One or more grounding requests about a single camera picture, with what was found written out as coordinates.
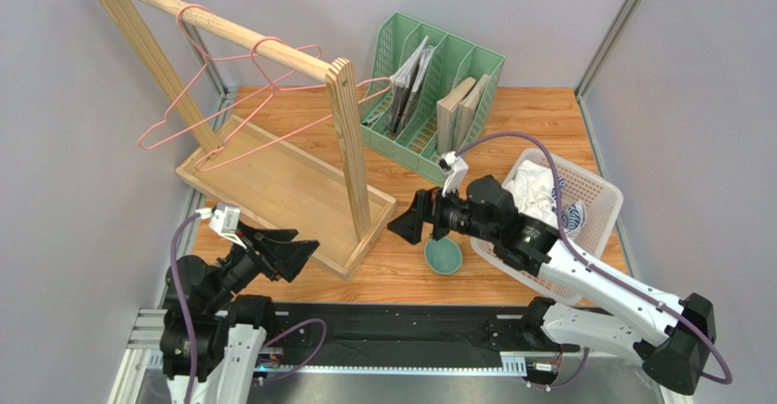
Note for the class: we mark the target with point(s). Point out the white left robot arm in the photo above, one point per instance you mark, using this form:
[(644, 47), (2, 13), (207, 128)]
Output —
[(213, 333)]

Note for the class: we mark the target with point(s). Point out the green ceramic cup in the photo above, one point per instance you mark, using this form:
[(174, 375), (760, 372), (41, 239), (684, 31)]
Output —
[(443, 256)]

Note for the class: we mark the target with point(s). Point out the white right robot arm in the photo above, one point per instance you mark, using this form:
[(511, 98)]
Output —
[(670, 337)]

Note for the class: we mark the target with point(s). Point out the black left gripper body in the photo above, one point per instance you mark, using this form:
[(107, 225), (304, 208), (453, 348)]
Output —
[(262, 257)]

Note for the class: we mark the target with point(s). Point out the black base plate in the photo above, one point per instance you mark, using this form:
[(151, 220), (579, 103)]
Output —
[(383, 336)]

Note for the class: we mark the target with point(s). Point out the green plastic file organizer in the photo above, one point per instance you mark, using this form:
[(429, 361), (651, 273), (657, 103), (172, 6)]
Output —
[(415, 147)]

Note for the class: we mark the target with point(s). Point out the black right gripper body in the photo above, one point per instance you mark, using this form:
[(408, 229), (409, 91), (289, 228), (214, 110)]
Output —
[(433, 214)]

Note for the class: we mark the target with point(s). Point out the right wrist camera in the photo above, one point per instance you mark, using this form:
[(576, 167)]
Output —
[(454, 168)]

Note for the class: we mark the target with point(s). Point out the white plastic basket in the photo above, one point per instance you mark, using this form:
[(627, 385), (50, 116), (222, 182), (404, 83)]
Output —
[(590, 205)]

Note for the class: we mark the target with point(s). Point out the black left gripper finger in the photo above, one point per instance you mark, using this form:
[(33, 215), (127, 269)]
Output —
[(289, 258), (259, 239)]

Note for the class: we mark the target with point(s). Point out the wooden clothes rack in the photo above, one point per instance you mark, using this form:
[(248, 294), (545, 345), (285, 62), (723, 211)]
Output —
[(273, 181)]

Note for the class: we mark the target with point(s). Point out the blue white striped tank top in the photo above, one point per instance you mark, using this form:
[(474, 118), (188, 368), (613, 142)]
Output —
[(572, 217)]

